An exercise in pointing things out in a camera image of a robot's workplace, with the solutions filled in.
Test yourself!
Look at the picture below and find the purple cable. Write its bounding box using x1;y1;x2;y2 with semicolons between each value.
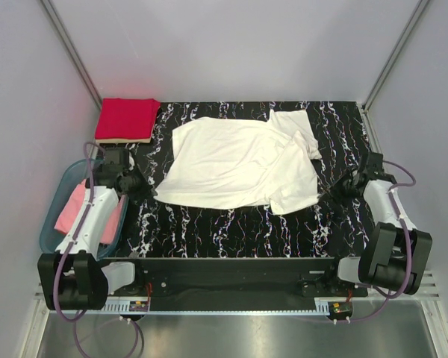
290;158;417;324
54;140;146;357

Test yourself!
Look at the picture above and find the folded red t shirt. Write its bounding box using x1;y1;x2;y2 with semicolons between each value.
95;98;161;139

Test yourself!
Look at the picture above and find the black marble pattern mat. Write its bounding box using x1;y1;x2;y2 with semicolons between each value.
111;101;374;258

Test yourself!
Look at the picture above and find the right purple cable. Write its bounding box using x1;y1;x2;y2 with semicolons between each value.
290;158;417;324

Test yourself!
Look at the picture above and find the grey slotted cable duct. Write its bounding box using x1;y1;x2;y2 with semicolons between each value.
86;297;353;319

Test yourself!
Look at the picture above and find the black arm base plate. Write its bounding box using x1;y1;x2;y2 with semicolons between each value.
115;258;367;303

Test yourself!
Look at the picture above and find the left aluminium frame post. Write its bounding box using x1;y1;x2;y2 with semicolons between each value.
37;0;102;109

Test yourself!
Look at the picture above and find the right aluminium frame post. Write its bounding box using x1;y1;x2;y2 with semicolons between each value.
362;0;432;112

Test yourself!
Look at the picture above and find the aluminium frame post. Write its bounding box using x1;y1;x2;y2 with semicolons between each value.
362;0;432;112
37;0;102;109

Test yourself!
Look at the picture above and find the teal plastic basket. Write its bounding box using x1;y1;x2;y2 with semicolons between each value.
40;160;129;260

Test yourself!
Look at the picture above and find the white t shirt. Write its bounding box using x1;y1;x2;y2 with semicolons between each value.
155;110;322;215

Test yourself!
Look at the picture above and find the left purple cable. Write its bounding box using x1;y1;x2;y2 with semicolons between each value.
54;140;146;357

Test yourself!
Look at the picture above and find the pink t shirt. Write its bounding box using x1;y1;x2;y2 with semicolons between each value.
54;180;127;245

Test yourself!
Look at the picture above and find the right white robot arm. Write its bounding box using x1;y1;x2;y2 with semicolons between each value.
318;152;432;299

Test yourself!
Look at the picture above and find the folded beige t shirt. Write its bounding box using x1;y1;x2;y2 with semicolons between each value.
95;138;152;144

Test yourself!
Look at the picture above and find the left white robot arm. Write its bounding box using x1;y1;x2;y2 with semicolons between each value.
37;148;152;315

